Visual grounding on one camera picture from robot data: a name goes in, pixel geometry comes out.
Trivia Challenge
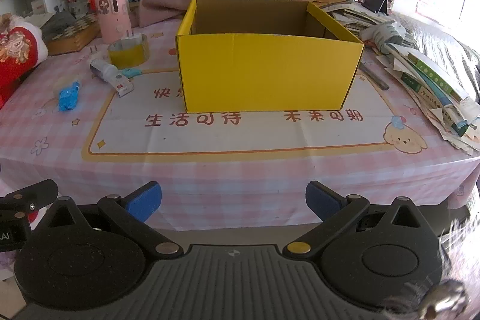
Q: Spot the pink cloth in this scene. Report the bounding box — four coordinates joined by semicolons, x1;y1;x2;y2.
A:
129;0;196;27

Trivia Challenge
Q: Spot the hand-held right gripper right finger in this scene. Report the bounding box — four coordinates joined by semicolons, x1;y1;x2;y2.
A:
282;181;436;262

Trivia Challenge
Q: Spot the pile of papers and books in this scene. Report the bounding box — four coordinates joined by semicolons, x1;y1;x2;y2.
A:
324;0;480;156

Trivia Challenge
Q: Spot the yellow cardboard box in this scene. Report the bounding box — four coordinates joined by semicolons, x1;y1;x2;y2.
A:
175;0;365;113

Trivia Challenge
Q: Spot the grey bed blanket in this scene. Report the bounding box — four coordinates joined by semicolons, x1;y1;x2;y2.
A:
390;13;480;103

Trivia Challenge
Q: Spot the pen cup with pens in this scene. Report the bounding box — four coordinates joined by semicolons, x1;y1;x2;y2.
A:
65;0;92;19

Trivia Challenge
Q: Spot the dark pen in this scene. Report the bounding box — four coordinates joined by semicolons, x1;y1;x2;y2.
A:
359;61;391;90

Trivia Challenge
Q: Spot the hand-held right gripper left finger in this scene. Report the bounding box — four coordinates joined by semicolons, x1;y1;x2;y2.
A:
48;182;184;261

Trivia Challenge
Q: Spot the wooden chessboard box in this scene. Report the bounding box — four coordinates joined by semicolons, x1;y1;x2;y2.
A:
45;13;101;56

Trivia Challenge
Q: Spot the white plug charger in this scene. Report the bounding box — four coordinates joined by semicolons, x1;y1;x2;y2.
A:
119;28;142;48

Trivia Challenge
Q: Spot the white spray bottle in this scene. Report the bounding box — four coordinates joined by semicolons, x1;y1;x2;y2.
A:
89;58;135;98

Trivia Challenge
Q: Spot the blue crumpled packet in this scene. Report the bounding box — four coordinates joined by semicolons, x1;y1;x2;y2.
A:
57;80;81;112

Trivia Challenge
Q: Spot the pink cylindrical container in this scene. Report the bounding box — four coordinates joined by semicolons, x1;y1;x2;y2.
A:
92;0;132;44

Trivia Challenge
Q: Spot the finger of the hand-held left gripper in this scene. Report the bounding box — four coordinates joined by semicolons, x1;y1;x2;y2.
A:
0;179;59;211

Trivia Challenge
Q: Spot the yellow tape roll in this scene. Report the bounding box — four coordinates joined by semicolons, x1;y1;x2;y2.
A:
107;33;150;69

